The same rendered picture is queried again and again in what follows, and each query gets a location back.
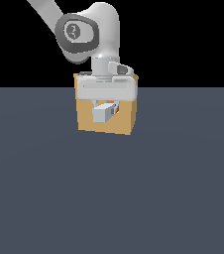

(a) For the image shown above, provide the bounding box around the tan box with hole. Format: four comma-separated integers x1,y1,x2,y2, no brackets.
72,72,140,136

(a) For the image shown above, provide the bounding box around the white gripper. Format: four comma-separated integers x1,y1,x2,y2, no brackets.
76,75,138,114

